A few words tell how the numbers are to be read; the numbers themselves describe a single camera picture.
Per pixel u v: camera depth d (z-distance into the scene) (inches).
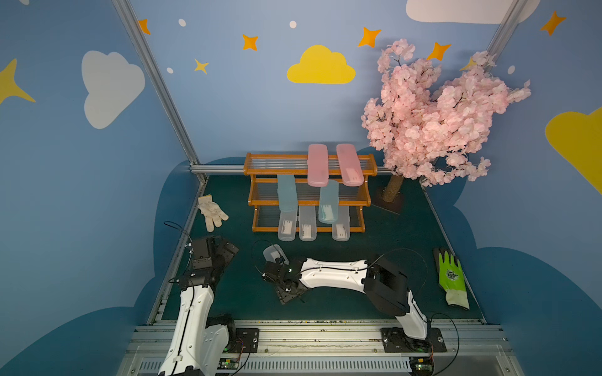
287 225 39.0
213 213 42.0
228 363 28.3
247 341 29.8
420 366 28.8
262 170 33.3
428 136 26.2
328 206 34.8
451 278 34.1
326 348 29.0
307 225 38.7
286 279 24.2
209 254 24.4
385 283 20.6
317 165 33.1
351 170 32.4
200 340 17.7
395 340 29.3
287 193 36.7
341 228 38.7
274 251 37.7
